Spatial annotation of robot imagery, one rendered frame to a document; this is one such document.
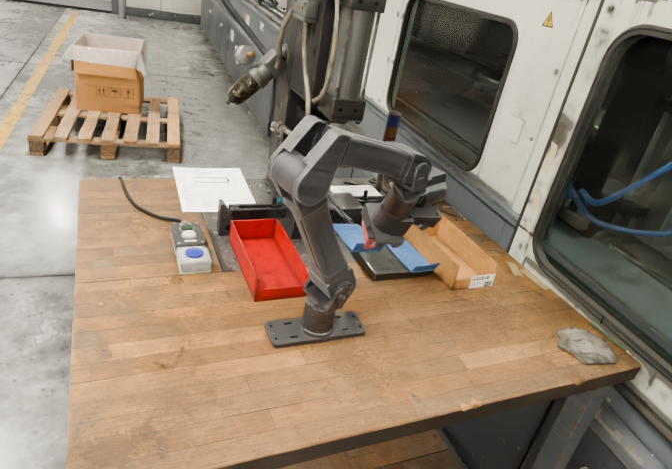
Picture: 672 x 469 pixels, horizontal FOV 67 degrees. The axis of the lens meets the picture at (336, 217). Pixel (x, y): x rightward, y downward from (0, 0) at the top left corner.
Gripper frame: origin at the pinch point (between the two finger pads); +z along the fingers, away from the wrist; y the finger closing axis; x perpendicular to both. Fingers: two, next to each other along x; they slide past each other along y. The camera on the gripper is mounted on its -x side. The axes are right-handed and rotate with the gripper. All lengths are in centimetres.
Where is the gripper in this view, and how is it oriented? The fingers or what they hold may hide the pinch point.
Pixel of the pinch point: (368, 245)
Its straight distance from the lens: 113.8
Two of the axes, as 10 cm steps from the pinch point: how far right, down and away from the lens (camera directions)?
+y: -2.1, -8.1, 5.4
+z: -3.3, 5.8, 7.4
